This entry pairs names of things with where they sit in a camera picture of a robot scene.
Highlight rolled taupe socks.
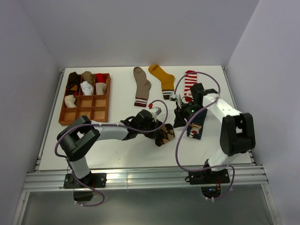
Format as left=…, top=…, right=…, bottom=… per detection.
left=81, top=71, right=95, bottom=84

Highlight rolled red socks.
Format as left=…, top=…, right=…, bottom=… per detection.
left=95, top=73, right=106, bottom=83

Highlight navy blue sock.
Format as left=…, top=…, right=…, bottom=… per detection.
left=187, top=109, right=207, bottom=140

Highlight wooden compartment tray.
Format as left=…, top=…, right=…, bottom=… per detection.
left=58, top=73, right=111, bottom=126

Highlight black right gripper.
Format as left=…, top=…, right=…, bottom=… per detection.
left=173, top=101, right=205, bottom=128

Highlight aluminium frame rail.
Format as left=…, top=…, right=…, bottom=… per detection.
left=22, top=164, right=269, bottom=192

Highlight taupe sock with striped cuff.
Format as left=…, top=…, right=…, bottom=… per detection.
left=133, top=67, right=151, bottom=107

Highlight brown argyle sock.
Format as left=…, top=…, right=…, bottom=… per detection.
left=155, top=124, right=175, bottom=147

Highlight red white striped sock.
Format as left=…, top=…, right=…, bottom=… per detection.
left=183, top=70, right=198, bottom=103

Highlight rolled white socks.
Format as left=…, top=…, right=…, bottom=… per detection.
left=80, top=81, right=93, bottom=96

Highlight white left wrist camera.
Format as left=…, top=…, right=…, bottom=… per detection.
left=148, top=104, right=162, bottom=118

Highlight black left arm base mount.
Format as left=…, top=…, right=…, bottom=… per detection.
left=63, top=173, right=106, bottom=203

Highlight rolled cream socks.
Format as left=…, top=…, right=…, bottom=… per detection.
left=95, top=82, right=107, bottom=95

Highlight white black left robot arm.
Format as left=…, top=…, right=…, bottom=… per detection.
left=54, top=107, right=161, bottom=187

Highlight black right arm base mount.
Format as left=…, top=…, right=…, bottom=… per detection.
left=185, top=169, right=230, bottom=199

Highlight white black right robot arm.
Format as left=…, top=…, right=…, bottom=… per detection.
left=169, top=83, right=256, bottom=183

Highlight mustard yellow sock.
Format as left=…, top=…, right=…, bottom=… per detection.
left=148, top=64, right=175, bottom=100

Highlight rolled dark argyle socks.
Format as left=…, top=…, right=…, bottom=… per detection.
left=66, top=72, right=81, bottom=96

